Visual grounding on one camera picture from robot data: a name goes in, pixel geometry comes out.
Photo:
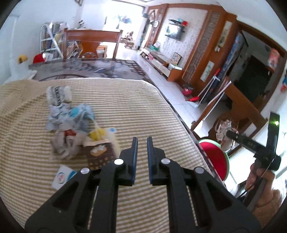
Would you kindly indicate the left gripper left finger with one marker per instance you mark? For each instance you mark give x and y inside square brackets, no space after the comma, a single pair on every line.
[88,201]

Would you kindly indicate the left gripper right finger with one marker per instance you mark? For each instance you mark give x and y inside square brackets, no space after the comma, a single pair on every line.
[197,202]

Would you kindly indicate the yellow carton box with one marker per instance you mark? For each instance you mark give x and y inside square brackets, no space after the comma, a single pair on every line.
[98,134]

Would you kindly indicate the grey plastic bag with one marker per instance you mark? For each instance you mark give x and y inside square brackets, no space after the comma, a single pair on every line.
[59,118]

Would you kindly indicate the white blue card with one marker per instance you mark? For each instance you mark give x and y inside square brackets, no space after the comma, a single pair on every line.
[63,175]

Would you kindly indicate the wooden carved chair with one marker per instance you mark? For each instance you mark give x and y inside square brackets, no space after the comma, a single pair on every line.
[237,119]

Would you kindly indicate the crumpled red white wrapper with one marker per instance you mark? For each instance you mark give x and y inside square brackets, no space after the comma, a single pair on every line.
[66,144]

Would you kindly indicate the striped yellow white cloth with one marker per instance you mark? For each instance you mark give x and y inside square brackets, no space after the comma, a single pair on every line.
[134,108]

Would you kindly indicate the blue white crumpled wrapper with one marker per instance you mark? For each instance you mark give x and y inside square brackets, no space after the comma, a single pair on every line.
[81,116]

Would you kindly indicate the red dustpan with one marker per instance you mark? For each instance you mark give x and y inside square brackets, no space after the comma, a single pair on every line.
[194,99]

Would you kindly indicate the patterned paper cup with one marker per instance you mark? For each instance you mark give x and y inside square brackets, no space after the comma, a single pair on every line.
[57,95]

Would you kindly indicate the framed picture on cabinet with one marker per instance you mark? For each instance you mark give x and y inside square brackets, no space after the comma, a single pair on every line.
[175,59]

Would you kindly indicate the grey patterned table cover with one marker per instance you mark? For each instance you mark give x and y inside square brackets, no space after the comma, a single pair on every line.
[89,68]

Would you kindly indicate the low tv cabinet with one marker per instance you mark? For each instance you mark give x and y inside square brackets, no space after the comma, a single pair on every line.
[162,64]

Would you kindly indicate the red bag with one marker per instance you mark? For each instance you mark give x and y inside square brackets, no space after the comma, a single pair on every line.
[38,59]

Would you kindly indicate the yellow tape roll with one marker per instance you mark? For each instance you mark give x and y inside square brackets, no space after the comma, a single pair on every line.
[22,58]

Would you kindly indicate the wooden bench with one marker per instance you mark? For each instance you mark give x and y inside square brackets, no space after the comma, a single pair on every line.
[91,39]

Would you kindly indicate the white metal rack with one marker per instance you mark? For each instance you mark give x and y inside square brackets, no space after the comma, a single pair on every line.
[51,39]

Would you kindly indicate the wall television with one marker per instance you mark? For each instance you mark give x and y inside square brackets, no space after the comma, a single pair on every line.
[174,31]

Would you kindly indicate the round wall clock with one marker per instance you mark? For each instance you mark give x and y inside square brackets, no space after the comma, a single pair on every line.
[155,24]

